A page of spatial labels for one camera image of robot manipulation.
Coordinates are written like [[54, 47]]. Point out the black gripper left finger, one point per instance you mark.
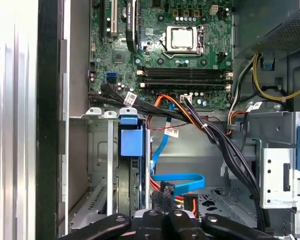
[[150, 225]]

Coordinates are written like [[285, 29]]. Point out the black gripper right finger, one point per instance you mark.
[[182, 225]]

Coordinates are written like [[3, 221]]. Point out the hard disk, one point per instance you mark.
[[131, 142]]

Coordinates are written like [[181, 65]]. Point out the silver disk bay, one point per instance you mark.
[[100, 155]]

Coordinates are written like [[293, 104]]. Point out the grey optical drive cage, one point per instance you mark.
[[277, 175]]

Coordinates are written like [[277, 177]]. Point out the black open PC case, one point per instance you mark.
[[47, 125]]

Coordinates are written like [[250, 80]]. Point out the RAM slot black clips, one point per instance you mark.
[[185, 81], [185, 69]]

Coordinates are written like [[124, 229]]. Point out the green motherboard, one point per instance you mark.
[[152, 60]]

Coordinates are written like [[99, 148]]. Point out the silver CPU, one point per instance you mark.
[[182, 38]]

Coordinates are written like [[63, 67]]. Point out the black graphics card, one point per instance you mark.
[[131, 25]]

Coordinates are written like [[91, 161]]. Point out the black expansion slot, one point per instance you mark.
[[104, 20]]

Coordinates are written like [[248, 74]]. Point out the white expansion slot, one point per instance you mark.
[[113, 17]]

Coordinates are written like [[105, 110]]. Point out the grey power supply unit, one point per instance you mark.
[[277, 27]]

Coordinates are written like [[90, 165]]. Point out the CPU socket with metal frame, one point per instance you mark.
[[201, 40]]

